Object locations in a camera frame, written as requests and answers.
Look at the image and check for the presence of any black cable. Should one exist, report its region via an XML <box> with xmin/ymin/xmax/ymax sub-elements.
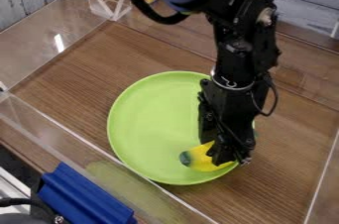
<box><xmin>0</xmin><ymin>197</ymin><xmax>54</xmax><ymax>224</ymax></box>

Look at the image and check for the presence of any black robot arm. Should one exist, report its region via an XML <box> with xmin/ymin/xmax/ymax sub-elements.
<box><xmin>130</xmin><ymin>0</ymin><xmax>280</xmax><ymax>168</ymax></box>

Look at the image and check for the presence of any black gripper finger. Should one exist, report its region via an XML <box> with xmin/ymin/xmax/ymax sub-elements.
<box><xmin>205</xmin><ymin>132</ymin><xmax>253</xmax><ymax>167</ymax></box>
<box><xmin>198</xmin><ymin>103</ymin><xmax>218</xmax><ymax>144</ymax></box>

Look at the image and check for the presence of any yellow toy banana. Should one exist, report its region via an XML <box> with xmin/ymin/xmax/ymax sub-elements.
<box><xmin>178</xmin><ymin>142</ymin><xmax>236</xmax><ymax>172</ymax></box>

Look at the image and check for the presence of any green round plate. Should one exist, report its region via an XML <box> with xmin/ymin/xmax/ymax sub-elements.
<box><xmin>105</xmin><ymin>71</ymin><xmax>238</xmax><ymax>185</ymax></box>

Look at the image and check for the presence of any clear acrylic front wall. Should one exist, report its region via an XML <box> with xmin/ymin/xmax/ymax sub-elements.
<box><xmin>0</xmin><ymin>90</ymin><xmax>217</xmax><ymax>224</ymax></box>

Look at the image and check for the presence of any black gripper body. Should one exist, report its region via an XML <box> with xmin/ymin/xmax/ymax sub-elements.
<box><xmin>198</xmin><ymin>78</ymin><xmax>268</xmax><ymax>146</ymax></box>

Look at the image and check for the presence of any blue plastic block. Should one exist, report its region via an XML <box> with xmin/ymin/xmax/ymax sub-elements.
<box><xmin>37</xmin><ymin>163</ymin><xmax>137</xmax><ymax>224</ymax></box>

